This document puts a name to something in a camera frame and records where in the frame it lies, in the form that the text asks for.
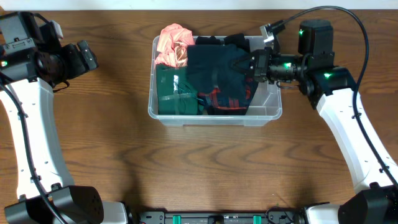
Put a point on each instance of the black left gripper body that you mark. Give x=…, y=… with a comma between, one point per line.
x=86, y=55

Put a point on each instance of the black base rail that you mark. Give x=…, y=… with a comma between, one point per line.
x=273, y=216

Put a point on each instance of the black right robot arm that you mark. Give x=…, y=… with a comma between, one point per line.
x=333, y=92

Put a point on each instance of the dark green shirt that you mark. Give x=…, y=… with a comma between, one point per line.
x=176, y=96

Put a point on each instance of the red navy plaid shirt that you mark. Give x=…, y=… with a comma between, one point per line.
x=221, y=101

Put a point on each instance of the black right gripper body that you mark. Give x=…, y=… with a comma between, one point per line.
x=266, y=71

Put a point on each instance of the pink printed shirt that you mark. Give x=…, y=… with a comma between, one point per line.
x=172, y=46

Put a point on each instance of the black cloth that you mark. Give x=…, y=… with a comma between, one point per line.
x=238, y=40

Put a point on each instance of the dark navy cloth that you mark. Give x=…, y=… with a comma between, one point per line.
x=208, y=68

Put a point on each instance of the black garment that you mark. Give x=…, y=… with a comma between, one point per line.
x=213, y=111

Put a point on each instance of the clear plastic storage bin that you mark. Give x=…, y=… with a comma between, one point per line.
x=266, y=106

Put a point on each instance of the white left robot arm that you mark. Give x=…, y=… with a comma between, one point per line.
x=34, y=66

